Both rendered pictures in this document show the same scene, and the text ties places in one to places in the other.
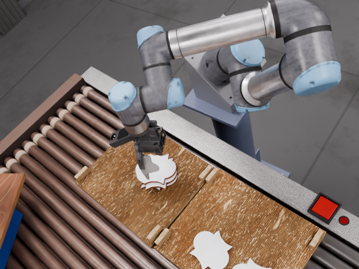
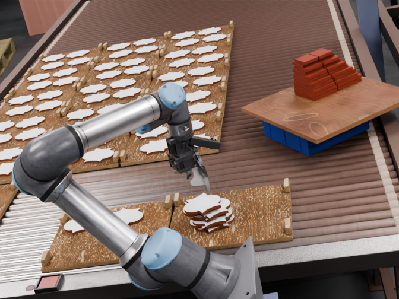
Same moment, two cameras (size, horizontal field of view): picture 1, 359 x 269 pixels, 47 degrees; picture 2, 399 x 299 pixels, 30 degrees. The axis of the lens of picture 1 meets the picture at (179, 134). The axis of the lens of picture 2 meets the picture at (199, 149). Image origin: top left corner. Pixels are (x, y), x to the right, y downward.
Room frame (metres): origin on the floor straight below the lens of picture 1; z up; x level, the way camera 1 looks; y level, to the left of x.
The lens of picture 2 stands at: (2.19, -1.51, 2.19)
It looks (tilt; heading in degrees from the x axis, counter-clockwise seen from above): 24 degrees down; 131
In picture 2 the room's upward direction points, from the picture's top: 12 degrees counter-clockwise
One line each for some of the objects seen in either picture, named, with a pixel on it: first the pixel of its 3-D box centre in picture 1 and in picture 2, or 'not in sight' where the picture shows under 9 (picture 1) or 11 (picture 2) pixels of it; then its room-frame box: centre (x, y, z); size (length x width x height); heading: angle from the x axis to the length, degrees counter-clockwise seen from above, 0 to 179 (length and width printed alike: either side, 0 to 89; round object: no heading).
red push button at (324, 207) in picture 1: (324, 208); (48, 283); (0.46, -0.33, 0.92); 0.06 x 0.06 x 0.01; 31
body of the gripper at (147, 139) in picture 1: (146, 135); (183, 150); (0.76, 0.09, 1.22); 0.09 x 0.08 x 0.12; 64
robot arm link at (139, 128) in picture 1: (135, 119); (180, 127); (0.77, 0.10, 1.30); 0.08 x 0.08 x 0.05
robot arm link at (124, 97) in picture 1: (127, 103); (174, 104); (0.76, 0.10, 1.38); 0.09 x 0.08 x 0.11; 77
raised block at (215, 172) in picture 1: (212, 175); not in sight; (0.70, -0.05, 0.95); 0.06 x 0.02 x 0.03; 122
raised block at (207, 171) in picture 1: (205, 173); not in sight; (0.72, -0.03, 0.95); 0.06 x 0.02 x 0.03; 120
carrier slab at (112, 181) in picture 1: (143, 176); (230, 217); (0.82, 0.18, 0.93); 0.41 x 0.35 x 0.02; 30
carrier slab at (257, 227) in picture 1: (236, 240); (110, 234); (0.47, -0.04, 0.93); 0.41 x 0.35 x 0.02; 32
